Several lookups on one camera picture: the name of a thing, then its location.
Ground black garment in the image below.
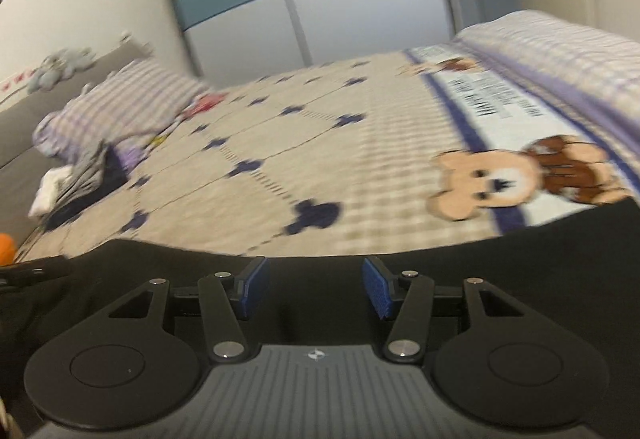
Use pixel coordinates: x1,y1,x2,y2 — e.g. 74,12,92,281
0,200,640,439

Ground grey headboard cushion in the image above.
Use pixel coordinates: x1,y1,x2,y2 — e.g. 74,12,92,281
0,40,152,266

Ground white folded garment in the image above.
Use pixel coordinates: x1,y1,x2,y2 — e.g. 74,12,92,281
26,164,77,218

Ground blue-grey plush toy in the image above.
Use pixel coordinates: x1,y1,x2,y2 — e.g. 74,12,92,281
26,47,99,96

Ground light grey folded garment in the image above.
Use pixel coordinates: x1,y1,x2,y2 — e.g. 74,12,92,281
59,143,109,206

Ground purple cloth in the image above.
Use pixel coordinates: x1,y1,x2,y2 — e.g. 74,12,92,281
116,140,152,170

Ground orange plush toy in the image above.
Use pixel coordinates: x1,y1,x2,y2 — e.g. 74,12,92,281
0,232,21,266

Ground pink cloth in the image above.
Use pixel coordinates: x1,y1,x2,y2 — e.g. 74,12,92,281
181,90,232,120

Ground purple plaid pillow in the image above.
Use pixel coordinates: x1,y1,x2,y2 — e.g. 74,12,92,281
31,57,212,160

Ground purple plaid quilt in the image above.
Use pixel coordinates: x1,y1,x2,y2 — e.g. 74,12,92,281
454,9,640,192

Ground pile of folded clothes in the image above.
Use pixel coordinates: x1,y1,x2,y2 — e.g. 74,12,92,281
49,145,132,226

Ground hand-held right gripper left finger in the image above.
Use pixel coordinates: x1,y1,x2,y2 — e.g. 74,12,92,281
109,256,272,366

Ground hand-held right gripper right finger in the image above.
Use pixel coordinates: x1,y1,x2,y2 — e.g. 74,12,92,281
361,256,527,366

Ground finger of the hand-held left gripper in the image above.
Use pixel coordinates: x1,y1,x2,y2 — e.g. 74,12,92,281
0,255,72,291

